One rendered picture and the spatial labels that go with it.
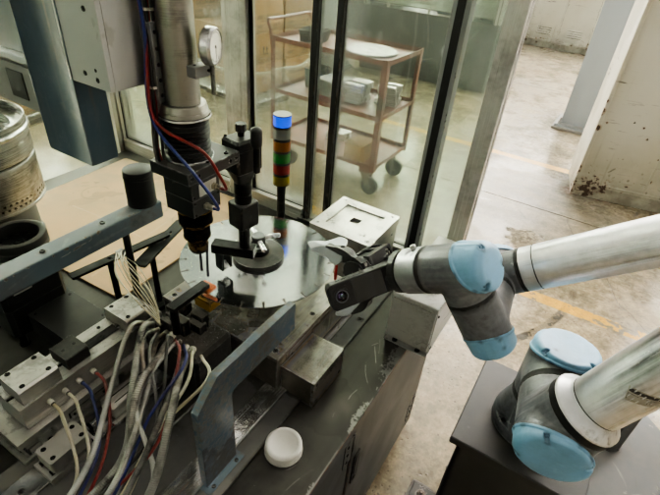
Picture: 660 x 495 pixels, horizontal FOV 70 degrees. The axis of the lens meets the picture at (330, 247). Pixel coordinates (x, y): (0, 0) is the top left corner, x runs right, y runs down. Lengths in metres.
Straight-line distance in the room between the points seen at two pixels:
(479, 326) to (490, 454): 0.36
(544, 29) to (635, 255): 8.48
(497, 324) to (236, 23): 1.09
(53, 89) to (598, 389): 0.90
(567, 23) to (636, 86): 5.48
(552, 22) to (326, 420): 8.56
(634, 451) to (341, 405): 1.43
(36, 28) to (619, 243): 0.87
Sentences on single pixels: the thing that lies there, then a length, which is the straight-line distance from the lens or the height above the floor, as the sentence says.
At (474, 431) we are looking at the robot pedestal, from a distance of 1.05.
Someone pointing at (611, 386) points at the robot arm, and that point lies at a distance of 0.78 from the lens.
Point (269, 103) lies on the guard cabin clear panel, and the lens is 1.48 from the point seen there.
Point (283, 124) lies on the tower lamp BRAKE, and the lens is 1.19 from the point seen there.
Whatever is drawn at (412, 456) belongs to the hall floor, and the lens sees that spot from 1.88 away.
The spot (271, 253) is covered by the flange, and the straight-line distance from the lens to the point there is 1.03.
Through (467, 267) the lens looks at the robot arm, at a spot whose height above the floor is 1.19.
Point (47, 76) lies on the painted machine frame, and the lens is 0.85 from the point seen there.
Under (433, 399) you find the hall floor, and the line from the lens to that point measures 2.05.
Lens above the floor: 1.57
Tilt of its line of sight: 35 degrees down
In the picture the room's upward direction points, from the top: 5 degrees clockwise
